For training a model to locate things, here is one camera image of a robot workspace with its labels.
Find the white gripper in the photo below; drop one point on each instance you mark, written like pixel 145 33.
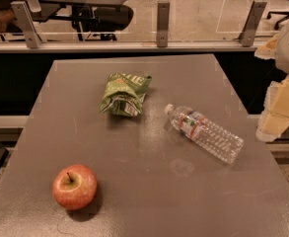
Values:
pixel 275 116

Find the clear plastic water bottle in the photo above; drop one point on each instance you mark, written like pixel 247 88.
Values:
pixel 212 137

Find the green chip bag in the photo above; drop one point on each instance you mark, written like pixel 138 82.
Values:
pixel 124 94

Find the black office chair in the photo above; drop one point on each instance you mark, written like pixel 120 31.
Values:
pixel 102 21

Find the clear acrylic barrier panel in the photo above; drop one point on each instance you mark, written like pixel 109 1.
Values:
pixel 198 20

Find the red apple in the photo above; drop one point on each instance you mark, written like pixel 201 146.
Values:
pixel 74 187

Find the dark background desk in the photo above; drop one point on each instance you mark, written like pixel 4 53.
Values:
pixel 50 7

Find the right metal barrier bracket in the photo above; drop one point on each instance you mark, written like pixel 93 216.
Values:
pixel 247 35

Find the metal barrier bracket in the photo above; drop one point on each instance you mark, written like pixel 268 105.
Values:
pixel 247 35
pixel 163 14
pixel 26 23

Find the middle metal barrier bracket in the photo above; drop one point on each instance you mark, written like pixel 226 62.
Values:
pixel 163 14

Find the left metal barrier bracket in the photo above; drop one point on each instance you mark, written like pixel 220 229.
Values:
pixel 26 23

